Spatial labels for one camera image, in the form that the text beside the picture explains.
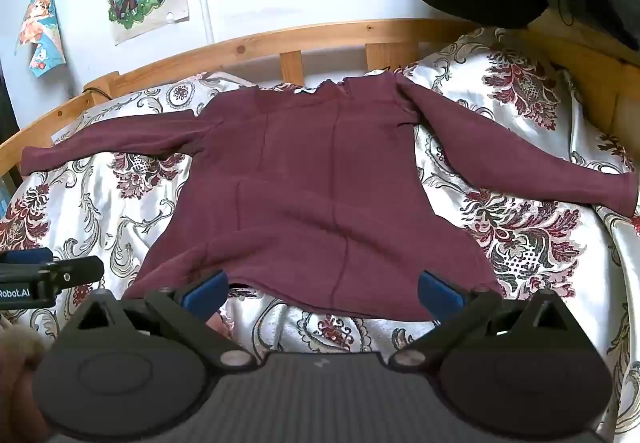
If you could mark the floral satin blanket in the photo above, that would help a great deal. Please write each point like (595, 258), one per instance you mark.
(525, 133)

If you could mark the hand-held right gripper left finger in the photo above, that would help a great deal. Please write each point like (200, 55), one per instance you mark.
(204, 297)

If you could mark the person's left forearm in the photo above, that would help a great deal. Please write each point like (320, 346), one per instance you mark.
(17, 373)

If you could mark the anime girl wall poster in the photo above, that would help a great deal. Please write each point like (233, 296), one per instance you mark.
(42, 33)

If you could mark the maroon sweater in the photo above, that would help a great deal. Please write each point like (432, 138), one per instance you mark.
(300, 173)

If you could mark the wooden bed headboard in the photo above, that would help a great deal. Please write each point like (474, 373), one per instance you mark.
(325, 35)

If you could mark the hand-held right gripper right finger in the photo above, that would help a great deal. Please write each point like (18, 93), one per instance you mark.
(441, 295)

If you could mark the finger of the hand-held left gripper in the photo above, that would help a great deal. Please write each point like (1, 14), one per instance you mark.
(80, 270)
(27, 255)

